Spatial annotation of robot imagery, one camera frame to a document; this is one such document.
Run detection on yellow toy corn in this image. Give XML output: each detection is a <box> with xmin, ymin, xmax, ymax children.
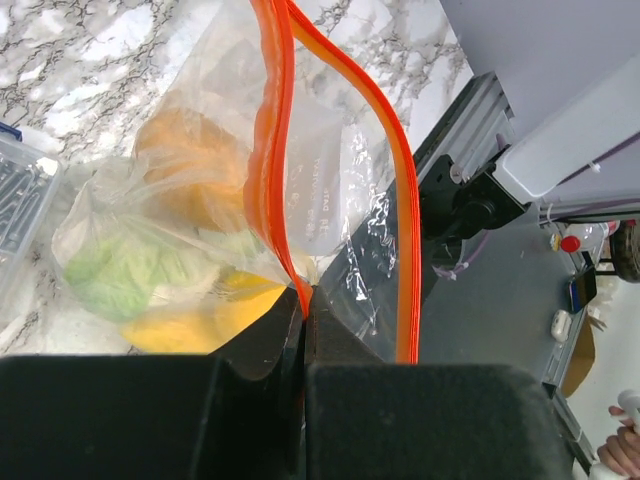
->
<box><xmin>121</xmin><ymin>311</ymin><xmax>242</xmax><ymax>354</ymax></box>

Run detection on yellow toy orange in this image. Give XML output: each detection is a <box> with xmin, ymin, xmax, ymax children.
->
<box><xmin>134</xmin><ymin>108</ymin><xmax>250</xmax><ymax>233</ymax></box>

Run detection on clear zip top bag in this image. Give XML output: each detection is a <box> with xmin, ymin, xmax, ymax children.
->
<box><xmin>52</xmin><ymin>1</ymin><xmax>422</xmax><ymax>363</ymax></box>

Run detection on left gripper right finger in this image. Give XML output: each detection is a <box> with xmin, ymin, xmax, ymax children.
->
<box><xmin>305</xmin><ymin>290</ymin><xmax>572</xmax><ymax>479</ymax></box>

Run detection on clear plastic packet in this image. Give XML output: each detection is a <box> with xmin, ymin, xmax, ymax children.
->
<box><xmin>1</xmin><ymin>123</ymin><xmax>62</xmax><ymax>306</ymax></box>

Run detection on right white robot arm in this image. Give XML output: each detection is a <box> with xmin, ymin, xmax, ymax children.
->
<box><xmin>416</xmin><ymin>57</ymin><xmax>639</xmax><ymax>242</ymax></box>

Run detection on yellow toy lemon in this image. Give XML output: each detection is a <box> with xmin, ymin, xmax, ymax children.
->
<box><xmin>213</xmin><ymin>271</ymin><xmax>286</xmax><ymax>343</ymax></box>

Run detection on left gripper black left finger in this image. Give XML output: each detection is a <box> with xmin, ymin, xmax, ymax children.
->
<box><xmin>1</xmin><ymin>290</ymin><xmax>304</xmax><ymax>479</ymax></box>

